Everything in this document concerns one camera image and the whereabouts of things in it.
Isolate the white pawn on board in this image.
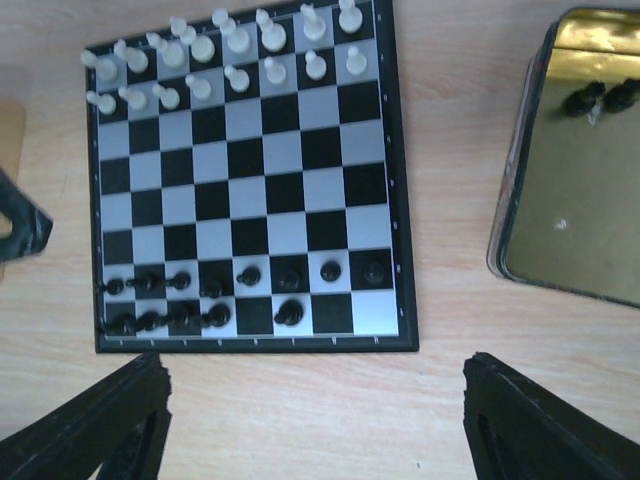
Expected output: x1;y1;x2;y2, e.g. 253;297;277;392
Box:
85;91;117;116

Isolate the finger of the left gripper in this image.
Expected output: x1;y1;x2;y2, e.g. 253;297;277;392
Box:
1;170;53;263

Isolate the black knight piece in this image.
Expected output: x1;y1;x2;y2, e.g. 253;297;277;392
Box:
134;310;162;333

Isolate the gold tin with black pieces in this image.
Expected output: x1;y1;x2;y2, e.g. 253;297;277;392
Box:
486;1;639;308

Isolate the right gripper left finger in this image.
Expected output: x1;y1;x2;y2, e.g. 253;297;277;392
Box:
1;352;172;479

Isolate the black chess piece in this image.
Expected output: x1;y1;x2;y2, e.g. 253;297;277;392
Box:
125;271;158;291
164;271;191;290

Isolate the black silver chess board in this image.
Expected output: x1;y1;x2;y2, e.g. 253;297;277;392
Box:
85;1;419;353

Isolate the tall black king piece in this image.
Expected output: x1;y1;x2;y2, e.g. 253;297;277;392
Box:
200;302;231;328

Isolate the black pawn near corner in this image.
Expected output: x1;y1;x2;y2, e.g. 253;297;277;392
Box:
99;278;125;296

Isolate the white rook on board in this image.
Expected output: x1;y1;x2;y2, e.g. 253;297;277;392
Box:
80;49;119;82

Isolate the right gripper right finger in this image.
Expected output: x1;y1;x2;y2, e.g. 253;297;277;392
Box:
463;352;639;479

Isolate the black bishop piece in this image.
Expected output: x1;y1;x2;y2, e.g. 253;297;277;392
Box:
165;300;201;336

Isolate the black rook piece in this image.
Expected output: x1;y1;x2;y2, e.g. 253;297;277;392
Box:
100;313;137;336

